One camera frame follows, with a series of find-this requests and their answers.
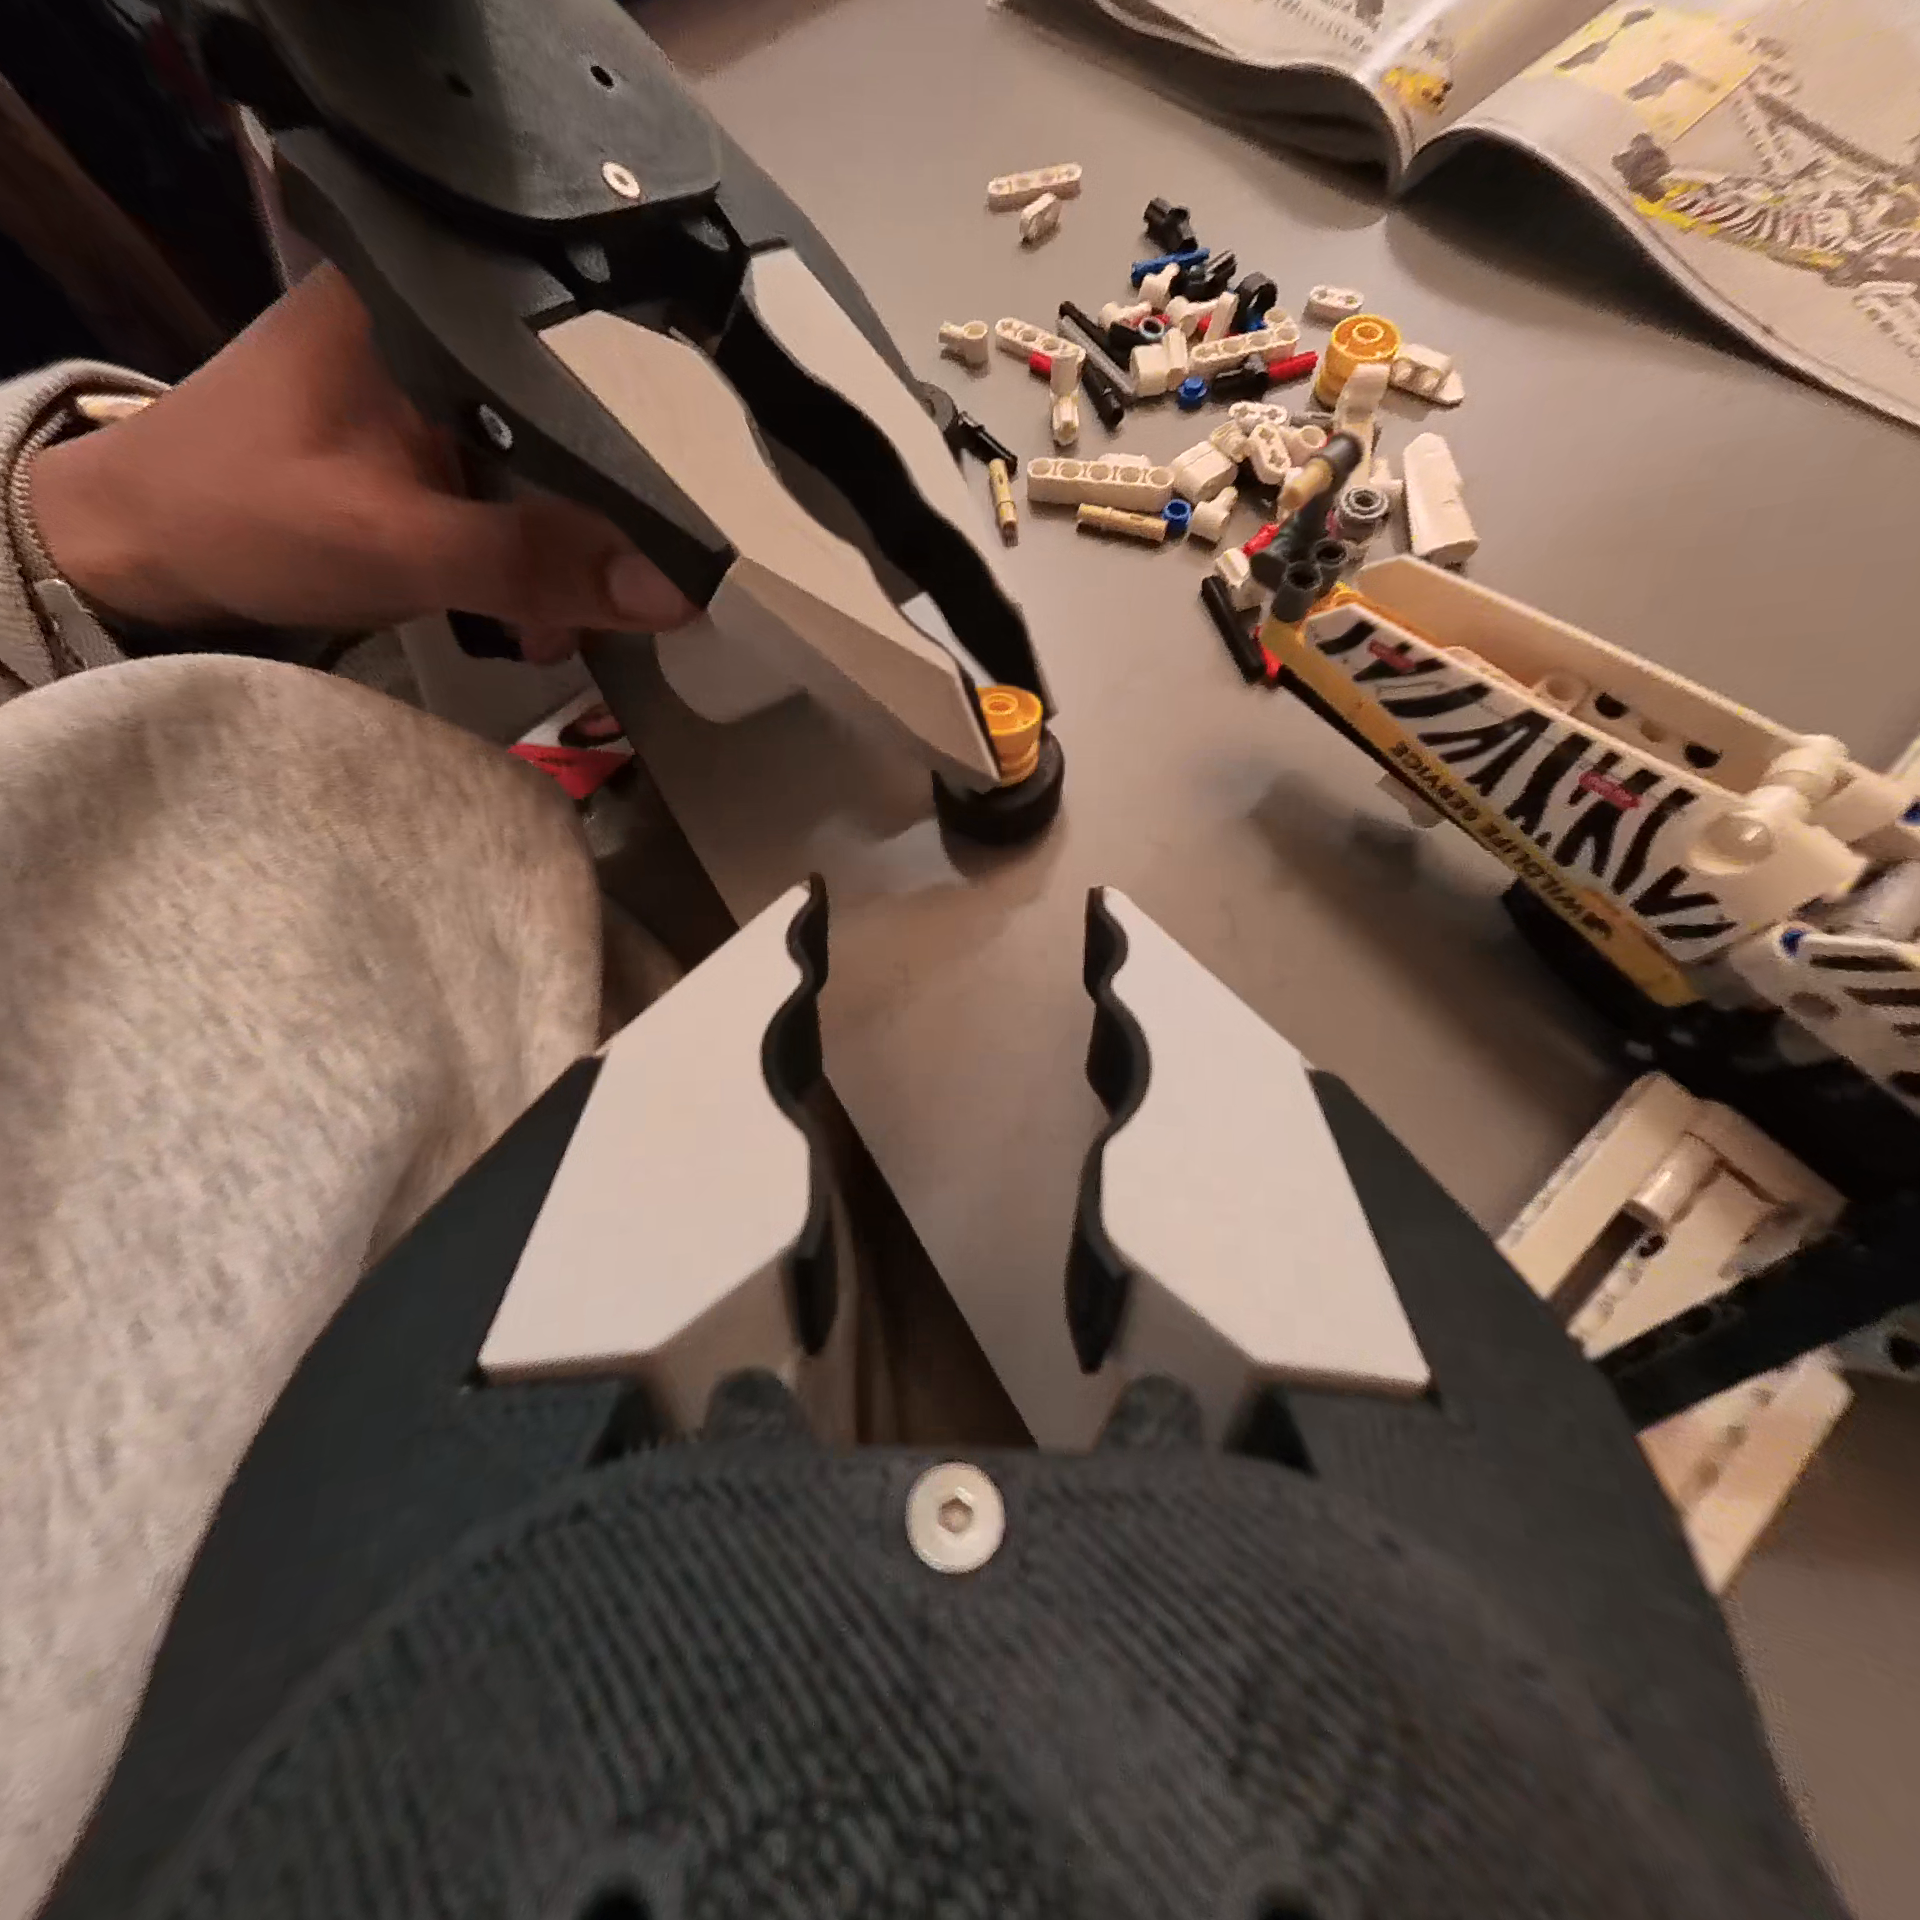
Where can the tan lego pin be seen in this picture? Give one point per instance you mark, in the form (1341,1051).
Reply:
(1003,501)

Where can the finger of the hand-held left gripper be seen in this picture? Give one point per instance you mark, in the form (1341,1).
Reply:
(862,404)
(751,523)

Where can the person's left forearm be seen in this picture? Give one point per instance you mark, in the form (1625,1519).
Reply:
(46,404)

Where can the open instruction booklet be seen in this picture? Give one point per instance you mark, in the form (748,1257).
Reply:
(1652,180)

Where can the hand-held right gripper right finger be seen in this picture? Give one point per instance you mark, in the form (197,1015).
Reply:
(1248,1198)

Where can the black lego pin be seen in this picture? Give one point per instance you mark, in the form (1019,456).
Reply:
(968,429)

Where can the zebra striped lego aircraft model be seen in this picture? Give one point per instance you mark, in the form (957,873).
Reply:
(1502,719)

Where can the black lego tyre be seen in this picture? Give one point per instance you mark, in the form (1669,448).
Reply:
(1007,811)

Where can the yellow lego wheel hub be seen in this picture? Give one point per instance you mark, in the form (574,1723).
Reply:
(1007,727)
(1355,349)

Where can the pile of loose lego pieces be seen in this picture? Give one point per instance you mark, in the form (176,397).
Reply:
(1116,477)

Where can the person's left hand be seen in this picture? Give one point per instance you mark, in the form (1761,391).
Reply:
(269,497)

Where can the red white packet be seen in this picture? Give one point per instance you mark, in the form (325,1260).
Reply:
(570,748)

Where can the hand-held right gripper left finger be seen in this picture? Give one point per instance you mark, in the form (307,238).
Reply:
(679,1198)

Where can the person's grey hoodie torso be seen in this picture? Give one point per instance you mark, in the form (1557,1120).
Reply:
(224,976)

